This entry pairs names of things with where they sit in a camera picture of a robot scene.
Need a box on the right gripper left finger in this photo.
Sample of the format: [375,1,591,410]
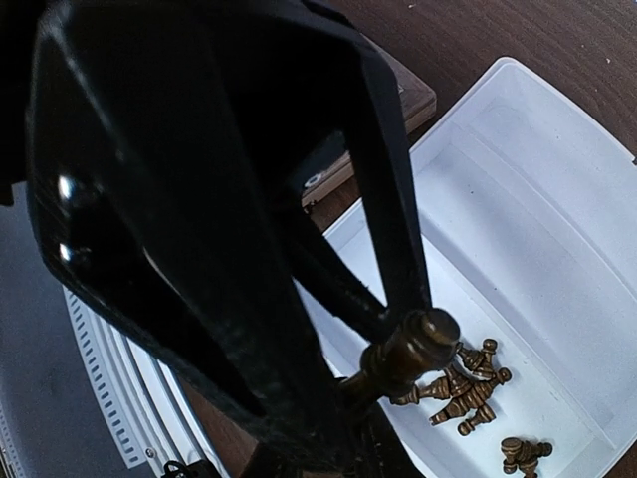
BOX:
[24,0,359,478]

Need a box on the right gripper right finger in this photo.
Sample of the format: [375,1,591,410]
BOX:
[298,1,432,319]

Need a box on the wooden chess board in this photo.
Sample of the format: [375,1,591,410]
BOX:
[298,49,439,210]

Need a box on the white plastic compartment tray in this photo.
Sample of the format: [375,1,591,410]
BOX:
[318,56,637,478]

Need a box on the pile of brown chess pieces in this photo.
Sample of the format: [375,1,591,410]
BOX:
[390,339,553,477]

